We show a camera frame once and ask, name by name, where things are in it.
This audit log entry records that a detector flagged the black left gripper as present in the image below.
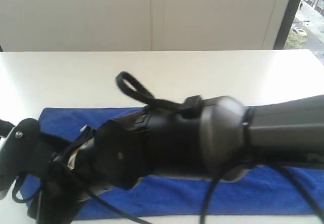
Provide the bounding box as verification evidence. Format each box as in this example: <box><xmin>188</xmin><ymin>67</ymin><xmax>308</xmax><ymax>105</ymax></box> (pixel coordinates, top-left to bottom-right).
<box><xmin>1</xmin><ymin>118</ymin><xmax>50</xmax><ymax>223</ymax></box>

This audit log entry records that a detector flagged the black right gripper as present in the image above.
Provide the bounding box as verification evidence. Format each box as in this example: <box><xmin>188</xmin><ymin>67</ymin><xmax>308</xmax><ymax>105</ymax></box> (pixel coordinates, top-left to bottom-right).
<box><xmin>48</xmin><ymin>121</ymin><xmax>152</xmax><ymax>204</ymax></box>

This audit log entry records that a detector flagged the blue terry towel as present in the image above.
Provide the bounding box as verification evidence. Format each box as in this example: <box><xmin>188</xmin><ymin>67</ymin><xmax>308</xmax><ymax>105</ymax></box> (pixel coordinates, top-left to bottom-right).
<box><xmin>20</xmin><ymin>106</ymin><xmax>324</xmax><ymax>221</ymax></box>

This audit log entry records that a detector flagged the dark window frame post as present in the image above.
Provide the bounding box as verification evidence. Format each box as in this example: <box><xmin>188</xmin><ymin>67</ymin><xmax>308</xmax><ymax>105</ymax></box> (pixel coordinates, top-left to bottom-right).
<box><xmin>273</xmin><ymin>0</ymin><xmax>300</xmax><ymax>50</ymax></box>

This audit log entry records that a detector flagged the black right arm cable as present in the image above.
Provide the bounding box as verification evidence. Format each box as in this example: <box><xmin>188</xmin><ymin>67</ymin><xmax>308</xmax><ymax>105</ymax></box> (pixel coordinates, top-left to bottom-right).
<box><xmin>86</xmin><ymin>71</ymin><xmax>324</xmax><ymax>224</ymax></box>

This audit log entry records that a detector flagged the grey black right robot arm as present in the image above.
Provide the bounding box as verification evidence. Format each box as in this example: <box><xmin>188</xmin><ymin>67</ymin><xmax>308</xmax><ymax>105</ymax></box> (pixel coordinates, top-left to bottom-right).
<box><xmin>46</xmin><ymin>95</ymin><xmax>323</xmax><ymax>203</ymax></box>

